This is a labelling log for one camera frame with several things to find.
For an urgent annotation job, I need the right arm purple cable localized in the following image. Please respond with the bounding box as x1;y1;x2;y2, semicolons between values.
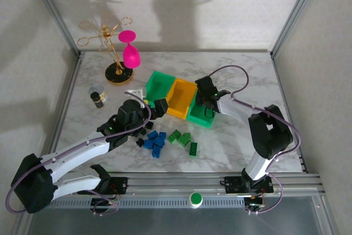
210;64;302;215

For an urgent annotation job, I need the pink wine glass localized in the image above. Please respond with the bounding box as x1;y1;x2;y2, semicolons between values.
118;30;142;69

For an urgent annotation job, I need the silver tin can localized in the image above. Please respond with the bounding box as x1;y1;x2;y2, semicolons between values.
88;84;107;102

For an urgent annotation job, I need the green plastic storage bin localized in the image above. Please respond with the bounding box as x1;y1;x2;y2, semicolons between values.
145;71;177;103
186;89;221;130

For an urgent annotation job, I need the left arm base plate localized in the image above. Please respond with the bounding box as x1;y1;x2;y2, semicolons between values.
78;176;129;195

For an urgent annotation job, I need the aluminum extrusion rail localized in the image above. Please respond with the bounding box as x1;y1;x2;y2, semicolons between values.
107;173;323;195

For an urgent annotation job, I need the green lego brick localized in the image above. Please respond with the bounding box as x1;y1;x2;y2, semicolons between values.
188;141;199;157
177;132;191;147
167;129;182;144

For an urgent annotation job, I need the perforated metal cable tray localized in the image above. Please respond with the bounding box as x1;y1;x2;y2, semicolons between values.
49;196;246;210

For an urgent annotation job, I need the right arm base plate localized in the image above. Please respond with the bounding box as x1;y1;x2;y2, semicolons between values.
219;176;274;194

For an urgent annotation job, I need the gold wire glass rack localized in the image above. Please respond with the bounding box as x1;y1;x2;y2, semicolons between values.
76;12;135;86

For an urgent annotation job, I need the green push button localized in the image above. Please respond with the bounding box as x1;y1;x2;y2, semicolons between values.
189;192;204;209

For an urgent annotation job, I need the small black bottle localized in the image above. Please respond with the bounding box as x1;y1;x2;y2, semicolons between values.
90;91;105;110

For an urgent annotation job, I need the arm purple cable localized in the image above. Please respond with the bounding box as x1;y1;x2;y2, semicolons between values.
5;91;152;214
210;64;302;215

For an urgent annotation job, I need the aluminum frame post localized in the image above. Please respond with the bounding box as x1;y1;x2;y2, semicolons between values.
270;0;323;57
26;0;83;57

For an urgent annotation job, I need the yellow plastic storage bin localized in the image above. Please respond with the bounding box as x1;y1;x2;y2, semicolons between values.
166;78;199;120

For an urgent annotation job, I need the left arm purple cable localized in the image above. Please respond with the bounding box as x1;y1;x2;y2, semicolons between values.
5;91;152;214

